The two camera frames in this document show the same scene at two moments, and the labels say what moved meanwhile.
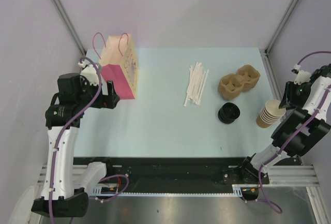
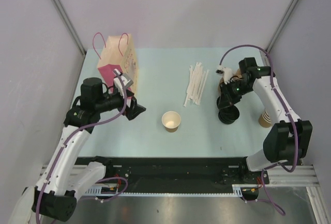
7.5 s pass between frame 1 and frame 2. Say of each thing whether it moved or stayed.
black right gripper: moved
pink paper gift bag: stayed
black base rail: stayed
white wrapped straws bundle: stayed
